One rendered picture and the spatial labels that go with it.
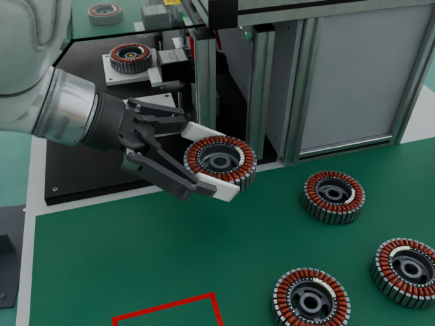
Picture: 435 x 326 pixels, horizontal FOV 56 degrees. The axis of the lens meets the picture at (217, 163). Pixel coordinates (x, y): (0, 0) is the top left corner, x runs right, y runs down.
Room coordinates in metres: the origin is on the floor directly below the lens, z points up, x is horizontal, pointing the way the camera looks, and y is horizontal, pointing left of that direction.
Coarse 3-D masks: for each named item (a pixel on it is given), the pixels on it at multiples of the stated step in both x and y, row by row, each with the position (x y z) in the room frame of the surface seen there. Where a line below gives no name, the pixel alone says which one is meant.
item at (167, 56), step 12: (180, 48) 0.82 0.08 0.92; (156, 60) 0.81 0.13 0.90; (168, 60) 0.77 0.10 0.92; (180, 60) 0.77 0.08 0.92; (156, 72) 0.79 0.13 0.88; (168, 72) 0.75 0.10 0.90; (180, 72) 0.76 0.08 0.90; (192, 72) 0.76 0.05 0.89; (216, 72) 0.78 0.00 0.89; (228, 72) 0.79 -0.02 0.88; (156, 84) 0.75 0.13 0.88; (168, 84) 0.76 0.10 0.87
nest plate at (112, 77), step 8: (104, 56) 1.04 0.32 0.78; (152, 56) 1.04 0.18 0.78; (104, 64) 1.00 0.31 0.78; (152, 64) 1.00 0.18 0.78; (112, 72) 0.96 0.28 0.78; (120, 72) 0.96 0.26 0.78; (128, 72) 0.96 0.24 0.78; (136, 72) 0.96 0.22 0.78; (144, 72) 0.96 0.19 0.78; (112, 80) 0.92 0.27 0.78; (120, 80) 0.92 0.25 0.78; (128, 80) 0.92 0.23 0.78; (136, 80) 0.93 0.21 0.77; (144, 80) 0.94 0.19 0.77
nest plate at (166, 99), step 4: (148, 96) 0.84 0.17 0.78; (152, 96) 0.84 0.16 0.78; (156, 96) 0.84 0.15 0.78; (160, 96) 0.84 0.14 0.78; (164, 96) 0.84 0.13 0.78; (168, 96) 0.84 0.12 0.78; (124, 100) 0.83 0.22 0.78; (140, 100) 0.83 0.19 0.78; (144, 100) 0.83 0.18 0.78; (148, 100) 0.83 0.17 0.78; (152, 100) 0.83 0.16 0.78; (156, 100) 0.83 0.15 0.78; (160, 100) 0.83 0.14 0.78; (164, 100) 0.83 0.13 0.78; (168, 100) 0.83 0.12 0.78; (172, 100) 0.83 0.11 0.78; (160, 104) 0.81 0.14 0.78; (164, 104) 0.81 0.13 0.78; (168, 104) 0.81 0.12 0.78; (172, 104) 0.81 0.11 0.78; (172, 116) 0.76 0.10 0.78; (156, 136) 0.70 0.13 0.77
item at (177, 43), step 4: (188, 36) 1.08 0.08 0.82; (172, 40) 1.06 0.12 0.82; (176, 40) 1.06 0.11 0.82; (180, 40) 1.05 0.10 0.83; (188, 40) 1.06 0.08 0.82; (172, 44) 1.06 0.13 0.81; (176, 44) 1.03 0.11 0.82; (180, 44) 1.03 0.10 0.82; (188, 44) 1.03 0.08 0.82; (172, 48) 1.07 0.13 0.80; (176, 48) 1.01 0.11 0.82; (184, 48) 1.01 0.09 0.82; (188, 48) 1.01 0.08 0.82; (188, 52) 1.01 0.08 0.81
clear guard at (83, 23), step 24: (72, 0) 0.72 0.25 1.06; (96, 0) 0.72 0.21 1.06; (120, 0) 0.72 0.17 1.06; (144, 0) 0.72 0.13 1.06; (72, 24) 0.62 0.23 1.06; (96, 24) 0.62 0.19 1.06; (120, 24) 0.62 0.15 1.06; (144, 24) 0.62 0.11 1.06; (168, 24) 0.62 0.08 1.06; (192, 24) 0.62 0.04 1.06
